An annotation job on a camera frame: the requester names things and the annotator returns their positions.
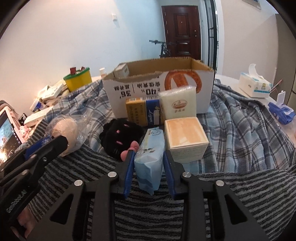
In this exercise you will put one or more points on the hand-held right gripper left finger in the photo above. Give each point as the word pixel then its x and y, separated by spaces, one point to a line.
pixel 129 172

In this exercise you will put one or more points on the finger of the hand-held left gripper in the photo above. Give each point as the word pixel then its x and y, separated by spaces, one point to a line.
pixel 50 148
pixel 34 150

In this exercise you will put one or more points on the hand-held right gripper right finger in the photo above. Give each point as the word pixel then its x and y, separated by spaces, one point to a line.
pixel 168 173

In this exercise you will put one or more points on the round cake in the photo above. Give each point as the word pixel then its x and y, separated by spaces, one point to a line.
pixel 64 132

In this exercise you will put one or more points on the light blue tissue packet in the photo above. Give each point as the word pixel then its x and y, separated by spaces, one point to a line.
pixel 149 157

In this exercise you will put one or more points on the black plush toy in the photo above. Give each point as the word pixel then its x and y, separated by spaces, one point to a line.
pixel 118 136

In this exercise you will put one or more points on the beige square box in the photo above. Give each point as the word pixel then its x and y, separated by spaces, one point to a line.
pixel 185 136

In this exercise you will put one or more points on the yellow and blue carton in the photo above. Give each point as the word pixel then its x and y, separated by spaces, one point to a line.
pixel 138 111

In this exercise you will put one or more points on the white napkin pack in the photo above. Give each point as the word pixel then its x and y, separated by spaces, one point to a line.
pixel 179 104

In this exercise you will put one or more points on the printed cardboard box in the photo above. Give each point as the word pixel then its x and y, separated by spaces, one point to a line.
pixel 138 88

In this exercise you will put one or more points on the red and white carton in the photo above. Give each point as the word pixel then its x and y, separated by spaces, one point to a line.
pixel 121 70

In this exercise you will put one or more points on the person's left hand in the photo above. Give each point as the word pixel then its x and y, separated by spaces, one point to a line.
pixel 26 223

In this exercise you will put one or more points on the pink character charm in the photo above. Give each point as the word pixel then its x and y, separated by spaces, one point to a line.
pixel 25 132

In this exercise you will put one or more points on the tablet in pink case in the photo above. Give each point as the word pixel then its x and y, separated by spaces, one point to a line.
pixel 8 134

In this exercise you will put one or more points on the long white medicine box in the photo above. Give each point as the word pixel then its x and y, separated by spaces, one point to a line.
pixel 38 117

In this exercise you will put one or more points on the small black object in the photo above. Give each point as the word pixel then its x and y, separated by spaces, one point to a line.
pixel 22 118

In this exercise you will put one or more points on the white jar with blue label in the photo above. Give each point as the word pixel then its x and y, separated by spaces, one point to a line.
pixel 37 105

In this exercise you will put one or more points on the white box with blue label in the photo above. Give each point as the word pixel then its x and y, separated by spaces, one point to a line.
pixel 52 91

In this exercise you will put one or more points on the grey striped towel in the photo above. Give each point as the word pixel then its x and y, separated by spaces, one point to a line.
pixel 231 204

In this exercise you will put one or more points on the yellow container with green rim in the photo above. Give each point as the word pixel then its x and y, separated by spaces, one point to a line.
pixel 78 82

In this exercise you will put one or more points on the blue plaid shirt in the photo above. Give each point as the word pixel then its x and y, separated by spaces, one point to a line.
pixel 235 129

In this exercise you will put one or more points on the white pill bottle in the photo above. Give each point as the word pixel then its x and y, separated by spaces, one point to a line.
pixel 103 73

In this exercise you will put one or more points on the white soft tissue pack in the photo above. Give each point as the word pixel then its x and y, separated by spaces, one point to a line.
pixel 253 85

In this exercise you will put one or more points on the black bicycle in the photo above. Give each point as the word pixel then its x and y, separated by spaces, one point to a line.
pixel 164 49

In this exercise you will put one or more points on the blue wet wipes pack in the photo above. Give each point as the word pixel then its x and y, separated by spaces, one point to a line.
pixel 282 111

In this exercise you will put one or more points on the red-tipped stick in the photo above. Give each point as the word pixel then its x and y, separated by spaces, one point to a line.
pixel 277 85

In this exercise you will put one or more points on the brown entrance door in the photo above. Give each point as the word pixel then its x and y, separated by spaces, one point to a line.
pixel 181 30

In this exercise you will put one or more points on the black framed glass door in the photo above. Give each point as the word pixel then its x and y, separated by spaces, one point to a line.
pixel 211 34

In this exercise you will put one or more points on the beige refrigerator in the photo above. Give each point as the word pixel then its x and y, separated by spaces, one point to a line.
pixel 286 58

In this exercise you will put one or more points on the white wall switch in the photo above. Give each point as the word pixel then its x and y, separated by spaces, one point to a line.
pixel 114 17

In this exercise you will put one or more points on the grey wall panel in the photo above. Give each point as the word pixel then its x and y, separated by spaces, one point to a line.
pixel 256 3

